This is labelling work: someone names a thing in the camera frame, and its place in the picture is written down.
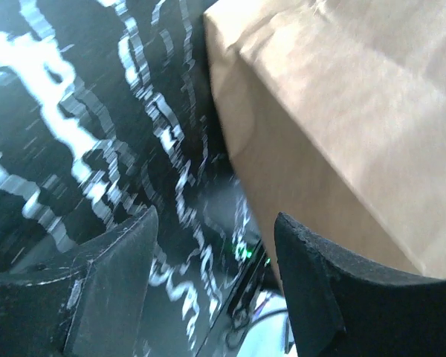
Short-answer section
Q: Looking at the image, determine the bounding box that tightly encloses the brown paper bag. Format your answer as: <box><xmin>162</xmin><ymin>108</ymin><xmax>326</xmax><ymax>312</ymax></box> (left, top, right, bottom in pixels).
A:
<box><xmin>204</xmin><ymin>1</ymin><xmax>446</xmax><ymax>278</ymax></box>

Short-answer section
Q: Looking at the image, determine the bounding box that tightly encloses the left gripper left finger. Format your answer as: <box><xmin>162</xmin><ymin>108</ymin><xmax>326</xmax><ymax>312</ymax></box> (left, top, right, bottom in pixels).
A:
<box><xmin>0</xmin><ymin>208</ymin><xmax>158</xmax><ymax>356</ymax></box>

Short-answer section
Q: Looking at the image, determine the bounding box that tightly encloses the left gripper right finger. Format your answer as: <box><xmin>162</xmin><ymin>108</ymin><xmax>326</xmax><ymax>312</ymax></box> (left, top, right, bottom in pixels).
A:
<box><xmin>274</xmin><ymin>213</ymin><xmax>446</xmax><ymax>356</ymax></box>

